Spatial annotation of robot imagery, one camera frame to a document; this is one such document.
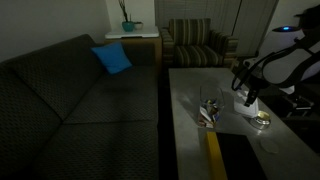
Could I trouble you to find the striped armchair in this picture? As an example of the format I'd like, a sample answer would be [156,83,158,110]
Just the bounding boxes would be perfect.
[159,17,240,70]

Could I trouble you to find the glass cup with pens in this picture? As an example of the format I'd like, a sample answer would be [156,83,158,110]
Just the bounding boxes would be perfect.
[198,97,222,129]

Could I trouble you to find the black metal bracket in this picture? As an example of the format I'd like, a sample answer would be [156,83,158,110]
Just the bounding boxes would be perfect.
[285,94,315,112]

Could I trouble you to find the black and yellow book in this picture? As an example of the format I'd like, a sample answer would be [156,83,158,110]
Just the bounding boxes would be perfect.
[205,130,268,180]

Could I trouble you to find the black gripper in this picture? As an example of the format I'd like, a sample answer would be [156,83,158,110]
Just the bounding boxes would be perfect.
[243,75,270,108]

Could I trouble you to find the teal plant pot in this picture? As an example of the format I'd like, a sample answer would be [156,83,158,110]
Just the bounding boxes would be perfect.
[117,0,136,33]

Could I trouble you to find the small white plant pot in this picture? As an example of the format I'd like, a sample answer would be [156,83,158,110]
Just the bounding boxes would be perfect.
[133,21,145,31]

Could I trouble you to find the wooden side table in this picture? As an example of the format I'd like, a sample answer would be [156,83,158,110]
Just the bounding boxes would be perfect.
[104,35,164,74]

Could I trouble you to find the black camera cable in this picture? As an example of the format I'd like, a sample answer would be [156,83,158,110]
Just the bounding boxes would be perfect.
[231,59,268,93]

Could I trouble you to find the white flat board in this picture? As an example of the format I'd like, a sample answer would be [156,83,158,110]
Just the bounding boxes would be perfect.
[104,26,161,40]

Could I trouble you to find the clear plastic container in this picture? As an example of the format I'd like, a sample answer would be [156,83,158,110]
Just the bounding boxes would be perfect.
[198,85,227,130]

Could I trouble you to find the dark grey fabric sofa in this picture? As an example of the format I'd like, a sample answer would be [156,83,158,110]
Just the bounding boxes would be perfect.
[0,33,160,180]

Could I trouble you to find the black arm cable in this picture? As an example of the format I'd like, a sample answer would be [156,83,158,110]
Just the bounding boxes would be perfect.
[259,34,320,88]

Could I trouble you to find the blue square cushion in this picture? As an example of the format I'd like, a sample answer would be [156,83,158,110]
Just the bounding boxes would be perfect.
[90,41,134,75]

